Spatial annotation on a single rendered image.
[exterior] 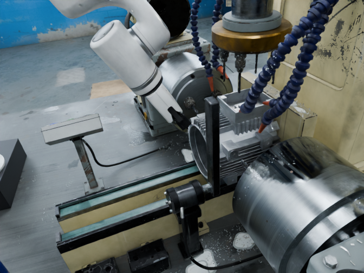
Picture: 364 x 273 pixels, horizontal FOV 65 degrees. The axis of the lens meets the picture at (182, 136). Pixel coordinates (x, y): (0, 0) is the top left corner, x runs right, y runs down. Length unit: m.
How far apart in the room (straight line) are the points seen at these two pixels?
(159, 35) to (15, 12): 5.80
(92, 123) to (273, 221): 0.60
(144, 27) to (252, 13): 0.23
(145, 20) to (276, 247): 0.50
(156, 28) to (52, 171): 0.78
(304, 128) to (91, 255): 0.63
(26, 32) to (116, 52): 5.83
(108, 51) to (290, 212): 0.46
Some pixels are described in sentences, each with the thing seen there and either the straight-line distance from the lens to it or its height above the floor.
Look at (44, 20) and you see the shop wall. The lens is 6.33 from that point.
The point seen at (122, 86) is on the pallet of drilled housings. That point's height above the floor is 0.15.
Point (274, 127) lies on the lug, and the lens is 0.80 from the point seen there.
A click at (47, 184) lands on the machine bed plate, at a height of 0.80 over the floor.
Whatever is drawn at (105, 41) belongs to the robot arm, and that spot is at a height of 1.35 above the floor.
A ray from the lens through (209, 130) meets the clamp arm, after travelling 0.59.
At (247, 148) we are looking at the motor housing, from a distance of 0.76.
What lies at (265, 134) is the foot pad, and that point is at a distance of 0.78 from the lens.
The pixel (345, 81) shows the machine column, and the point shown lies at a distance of 0.79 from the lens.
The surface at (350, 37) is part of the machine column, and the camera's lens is 0.77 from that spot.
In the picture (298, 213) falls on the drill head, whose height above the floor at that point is 1.13.
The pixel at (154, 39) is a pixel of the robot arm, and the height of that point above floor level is 1.34.
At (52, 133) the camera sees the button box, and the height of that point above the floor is 1.07.
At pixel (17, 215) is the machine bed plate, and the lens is 1.13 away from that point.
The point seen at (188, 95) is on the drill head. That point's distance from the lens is 0.95.
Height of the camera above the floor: 1.52
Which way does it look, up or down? 35 degrees down
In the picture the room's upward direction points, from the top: 6 degrees counter-clockwise
